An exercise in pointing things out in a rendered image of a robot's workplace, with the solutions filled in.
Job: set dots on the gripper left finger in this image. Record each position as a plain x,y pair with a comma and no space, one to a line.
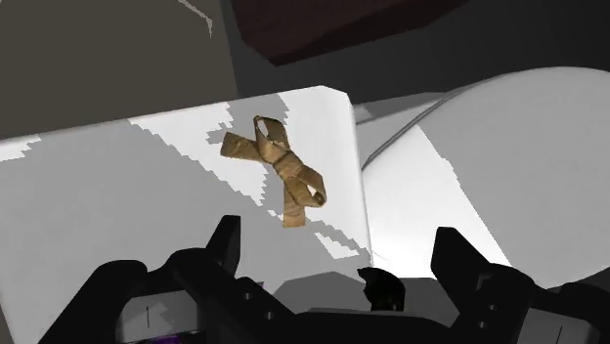
224,238

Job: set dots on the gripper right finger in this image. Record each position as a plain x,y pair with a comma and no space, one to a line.
457,257

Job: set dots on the brown ribbon bow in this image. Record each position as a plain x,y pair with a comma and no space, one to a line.
286,164

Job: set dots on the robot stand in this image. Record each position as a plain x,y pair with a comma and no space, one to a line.
309,24

